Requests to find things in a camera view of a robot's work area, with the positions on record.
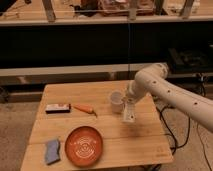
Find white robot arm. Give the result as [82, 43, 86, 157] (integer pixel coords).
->
[125, 63, 213, 133]

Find translucent plastic cup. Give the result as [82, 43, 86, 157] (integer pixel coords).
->
[109, 91, 124, 113]

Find orange carrot toy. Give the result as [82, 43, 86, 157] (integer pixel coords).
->
[73, 104, 97, 117]

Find wooden table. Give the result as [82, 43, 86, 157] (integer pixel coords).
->
[21, 81, 173, 171]

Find orange patterned plate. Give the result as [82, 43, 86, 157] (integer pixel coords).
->
[64, 126, 103, 168]

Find black equipment on shelf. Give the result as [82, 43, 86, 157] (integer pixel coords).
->
[167, 47, 213, 73]

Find black red small box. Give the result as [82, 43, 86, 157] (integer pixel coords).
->
[45, 103, 71, 114]

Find blue grey sponge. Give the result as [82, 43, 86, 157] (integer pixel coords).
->
[44, 139, 60, 165]

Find long wooden shelf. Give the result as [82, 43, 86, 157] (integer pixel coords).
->
[0, 62, 213, 85]

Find black cables on floor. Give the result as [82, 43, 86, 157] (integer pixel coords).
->
[156, 74, 213, 171]

